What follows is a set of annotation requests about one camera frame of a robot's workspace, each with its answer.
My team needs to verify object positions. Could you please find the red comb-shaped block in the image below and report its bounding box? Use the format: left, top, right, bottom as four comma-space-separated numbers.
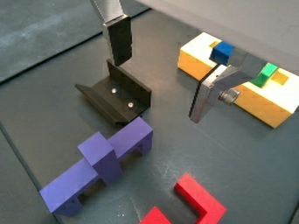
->
138, 173, 226, 224

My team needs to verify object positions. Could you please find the purple comb-shaped block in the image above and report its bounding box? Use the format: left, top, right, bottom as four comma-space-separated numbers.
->
39, 117, 153, 216

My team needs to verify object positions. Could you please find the green bar block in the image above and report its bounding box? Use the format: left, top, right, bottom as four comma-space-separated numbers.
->
250, 63, 277, 88

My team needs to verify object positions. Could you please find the yellow slotted board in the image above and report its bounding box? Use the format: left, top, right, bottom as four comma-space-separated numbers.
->
177, 32, 299, 128

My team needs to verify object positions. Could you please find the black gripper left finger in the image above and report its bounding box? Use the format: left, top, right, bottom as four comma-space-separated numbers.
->
89, 0, 132, 67

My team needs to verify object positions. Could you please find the black angled bracket stand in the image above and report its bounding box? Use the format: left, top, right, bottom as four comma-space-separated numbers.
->
74, 59, 152, 125

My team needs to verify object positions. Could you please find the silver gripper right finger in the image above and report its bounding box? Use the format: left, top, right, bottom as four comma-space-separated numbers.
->
189, 48, 266, 123

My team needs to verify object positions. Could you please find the blue bar block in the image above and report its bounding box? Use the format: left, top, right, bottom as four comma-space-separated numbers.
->
209, 41, 233, 66

